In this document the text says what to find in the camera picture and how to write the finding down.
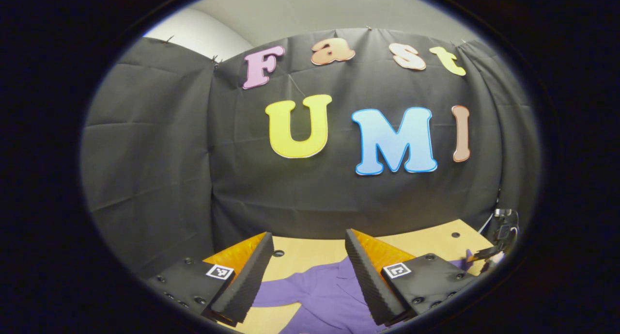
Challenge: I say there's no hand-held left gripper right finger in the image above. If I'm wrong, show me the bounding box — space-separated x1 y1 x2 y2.
345 228 478 326

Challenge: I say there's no purple button shirt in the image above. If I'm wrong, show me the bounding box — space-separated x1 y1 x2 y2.
252 249 474 334

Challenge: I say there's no white cable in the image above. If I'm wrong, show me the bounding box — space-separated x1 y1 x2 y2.
477 212 496 234

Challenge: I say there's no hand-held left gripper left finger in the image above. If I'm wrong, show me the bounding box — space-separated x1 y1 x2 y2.
145 231 275 327

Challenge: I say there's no black backdrop cloth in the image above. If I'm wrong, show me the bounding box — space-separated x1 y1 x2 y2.
80 28 541 279

